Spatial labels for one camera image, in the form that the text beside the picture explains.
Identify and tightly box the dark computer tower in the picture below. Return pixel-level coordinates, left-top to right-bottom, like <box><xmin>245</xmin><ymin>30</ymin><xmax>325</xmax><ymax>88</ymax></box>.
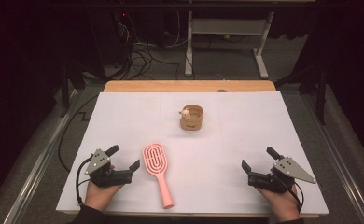
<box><xmin>88</xmin><ymin>7</ymin><xmax>132</xmax><ymax>70</ymax></box>

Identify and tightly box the person's left hand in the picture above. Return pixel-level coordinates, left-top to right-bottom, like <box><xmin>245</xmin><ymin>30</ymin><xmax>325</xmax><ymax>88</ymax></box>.
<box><xmin>83</xmin><ymin>164</ymin><xmax>124</xmax><ymax>213</ymax></box>

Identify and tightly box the round wooden holder with figurine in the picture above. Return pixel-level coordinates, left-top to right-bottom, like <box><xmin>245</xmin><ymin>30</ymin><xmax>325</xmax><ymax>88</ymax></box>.
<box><xmin>178</xmin><ymin>104</ymin><xmax>204</xmax><ymax>132</ymax></box>

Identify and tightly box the pink hairbrush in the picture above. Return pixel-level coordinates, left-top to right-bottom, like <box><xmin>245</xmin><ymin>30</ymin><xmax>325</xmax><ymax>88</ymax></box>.
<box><xmin>142</xmin><ymin>142</ymin><xmax>175</xmax><ymax>210</ymax></box>

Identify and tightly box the hand-held gripper black cable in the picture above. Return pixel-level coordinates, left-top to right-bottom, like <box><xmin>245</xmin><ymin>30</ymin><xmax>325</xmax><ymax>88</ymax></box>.
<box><xmin>281</xmin><ymin>175</ymin><xmax>305</xmax><ymax>214</ymax></box>
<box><xmin>75</xmin><ymin>156</ymin><xmax>94</xmax><ymax>207</ymax></box>

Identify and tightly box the right hand-held gripper black cable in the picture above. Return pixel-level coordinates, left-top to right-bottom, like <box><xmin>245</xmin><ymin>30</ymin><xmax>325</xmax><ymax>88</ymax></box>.
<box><xmin>281</xmin><ymin>175</ymin><xmax>305</xmax><ymax>214</ymax></box>

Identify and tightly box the left hand-held gripper black cable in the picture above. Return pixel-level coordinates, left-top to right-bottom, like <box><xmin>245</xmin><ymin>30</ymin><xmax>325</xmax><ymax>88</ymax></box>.
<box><xmin>75</xmin><ymin>156</ymin><xmax>94</xmax><ymax>207</ymax></box>

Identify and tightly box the black stand leg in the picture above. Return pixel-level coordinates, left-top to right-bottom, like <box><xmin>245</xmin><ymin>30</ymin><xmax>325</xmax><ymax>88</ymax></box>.
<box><xmin>59</xmin><ymin>60</ymin><xmax>108</xmax><ymax>119</ymax></box>
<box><xmin>273</xmin><ymin>60</ymin><xmax>329</xmax><ymax>126</ymax></box>

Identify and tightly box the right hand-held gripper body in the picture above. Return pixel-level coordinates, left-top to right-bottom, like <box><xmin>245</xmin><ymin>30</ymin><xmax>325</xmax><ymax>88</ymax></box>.
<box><xmin>247</xmin><ymin>156</ymin><xmax>317</xmax><ymax>194</ymax></box>

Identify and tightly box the white table cover sheet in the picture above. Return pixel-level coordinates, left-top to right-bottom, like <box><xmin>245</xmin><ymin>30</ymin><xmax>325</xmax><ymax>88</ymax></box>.
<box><xmin>55</xmin><ymin>91</ymin><xmax>330</xmax><ymax>216</ymax></box>

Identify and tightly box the person's right hand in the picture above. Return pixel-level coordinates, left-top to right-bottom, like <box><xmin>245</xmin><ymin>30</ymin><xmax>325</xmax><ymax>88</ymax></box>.
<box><xmin>254</xmin><ymin>184</ymin><xmax>301</xmax><ymax>224</ymax></box>

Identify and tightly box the tangle of black floor cables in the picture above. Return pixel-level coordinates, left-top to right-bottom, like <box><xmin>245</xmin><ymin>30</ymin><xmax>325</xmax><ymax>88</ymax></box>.
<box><xmin>106</xmin><ymin>36</ymin><xmax>182</xmax><ymax>81</ymax></box>

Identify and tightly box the white metal stand frame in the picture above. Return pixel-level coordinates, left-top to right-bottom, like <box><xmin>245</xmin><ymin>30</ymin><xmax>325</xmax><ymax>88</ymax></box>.
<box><xmin>184</xmin><ymin>10</ymin><xmax>275</xmax><ymax>80</ymax></box>

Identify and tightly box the metal floor rail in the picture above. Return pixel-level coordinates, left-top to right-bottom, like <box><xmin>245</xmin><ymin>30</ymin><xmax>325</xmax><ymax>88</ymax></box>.
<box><xmin>300</xmin><ymin>91</ymin><xmax>364</xmax><ymax>224</ymax></box>
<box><xmin>2</xmin><ymin>88</ymin><xmax>80</xmax><ymax>224</ymax></box>

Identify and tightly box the wooden table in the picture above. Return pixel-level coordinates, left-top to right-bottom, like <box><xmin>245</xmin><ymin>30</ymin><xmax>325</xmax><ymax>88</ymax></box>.
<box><xmin>63</xmin><ymin>79</ymin><xmax>320</xmax><ymax>219</ymax></box>

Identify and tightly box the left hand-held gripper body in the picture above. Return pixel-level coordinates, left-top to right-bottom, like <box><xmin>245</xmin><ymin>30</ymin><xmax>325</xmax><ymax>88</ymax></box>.
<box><xmin>84</xmin><ymin>148</ymin><xmax>133</xmax><ymax>189</ymax></box>

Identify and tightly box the long black floor cable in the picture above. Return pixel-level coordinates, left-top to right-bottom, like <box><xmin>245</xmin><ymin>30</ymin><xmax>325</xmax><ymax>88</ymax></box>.
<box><xmin>57</xmin><ymin>92</ymin><xmax>101</xmax><ymax>173</ymax></box>

